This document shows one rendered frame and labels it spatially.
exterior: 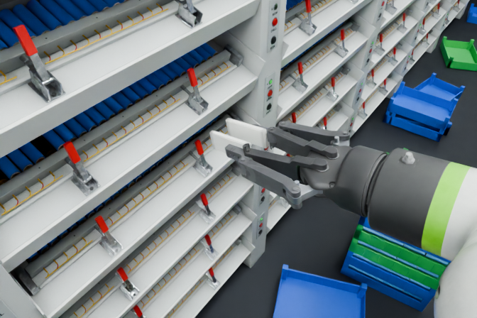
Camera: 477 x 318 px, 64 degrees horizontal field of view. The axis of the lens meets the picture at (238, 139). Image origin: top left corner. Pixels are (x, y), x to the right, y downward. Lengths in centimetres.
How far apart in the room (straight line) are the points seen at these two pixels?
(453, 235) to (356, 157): 11
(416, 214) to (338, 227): 132
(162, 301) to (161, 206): 38
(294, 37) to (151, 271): 69
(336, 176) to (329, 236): 124
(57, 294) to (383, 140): 174
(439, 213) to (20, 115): 48
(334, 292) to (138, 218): 91
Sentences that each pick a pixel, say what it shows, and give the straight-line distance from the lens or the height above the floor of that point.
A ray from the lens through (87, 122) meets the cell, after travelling 72.
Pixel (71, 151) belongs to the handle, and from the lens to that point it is 63.
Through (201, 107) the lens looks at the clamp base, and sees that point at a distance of 76.
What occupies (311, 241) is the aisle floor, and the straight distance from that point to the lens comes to 164.
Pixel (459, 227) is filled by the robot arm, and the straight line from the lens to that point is 39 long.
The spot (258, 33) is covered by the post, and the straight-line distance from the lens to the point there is 84.
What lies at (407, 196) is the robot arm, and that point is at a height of 108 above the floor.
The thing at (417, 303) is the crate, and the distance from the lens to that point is 158.
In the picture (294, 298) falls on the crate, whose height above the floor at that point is 0.
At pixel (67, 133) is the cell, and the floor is 93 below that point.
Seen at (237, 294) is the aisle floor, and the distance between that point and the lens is 150.
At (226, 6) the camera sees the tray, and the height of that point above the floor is 107.
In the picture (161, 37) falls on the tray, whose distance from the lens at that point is 64.
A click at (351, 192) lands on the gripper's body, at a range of 42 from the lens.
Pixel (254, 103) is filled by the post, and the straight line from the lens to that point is 94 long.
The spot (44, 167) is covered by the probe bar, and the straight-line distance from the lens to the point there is 67.
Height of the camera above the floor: 136
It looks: 42 degrees down
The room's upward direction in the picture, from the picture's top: straight up
